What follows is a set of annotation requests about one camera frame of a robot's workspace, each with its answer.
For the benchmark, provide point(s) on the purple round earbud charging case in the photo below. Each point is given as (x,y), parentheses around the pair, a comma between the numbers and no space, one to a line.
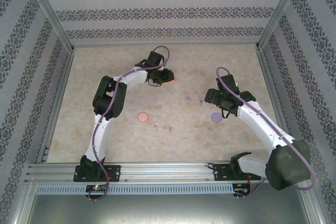
(216,117)

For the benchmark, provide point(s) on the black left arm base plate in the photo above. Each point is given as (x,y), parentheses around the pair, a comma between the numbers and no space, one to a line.
(114,172)

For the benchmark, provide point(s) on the aluminium frame post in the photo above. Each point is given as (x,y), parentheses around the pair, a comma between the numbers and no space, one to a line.
(53,11)
(279,11)

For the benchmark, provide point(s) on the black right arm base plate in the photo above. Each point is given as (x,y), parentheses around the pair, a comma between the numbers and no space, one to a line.
(221,172)

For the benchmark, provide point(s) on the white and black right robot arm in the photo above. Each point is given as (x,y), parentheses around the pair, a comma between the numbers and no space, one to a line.
(262,124)

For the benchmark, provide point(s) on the grey metal sheet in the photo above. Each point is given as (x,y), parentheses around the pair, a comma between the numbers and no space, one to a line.
(168,211)

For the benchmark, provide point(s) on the aluminium table side rail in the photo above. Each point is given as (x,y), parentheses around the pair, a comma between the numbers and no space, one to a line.
(57,108)
(272,90)

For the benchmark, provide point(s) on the pink round earbud charging case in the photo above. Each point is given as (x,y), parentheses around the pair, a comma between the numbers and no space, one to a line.
(143,117)

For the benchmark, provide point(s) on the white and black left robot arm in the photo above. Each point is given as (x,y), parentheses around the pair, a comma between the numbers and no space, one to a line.
(101,134)

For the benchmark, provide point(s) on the small circuit board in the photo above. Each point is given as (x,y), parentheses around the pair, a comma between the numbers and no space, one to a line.
(240,191)

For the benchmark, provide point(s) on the circuit board with green light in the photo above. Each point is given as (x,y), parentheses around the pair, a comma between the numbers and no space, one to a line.
(97,188)

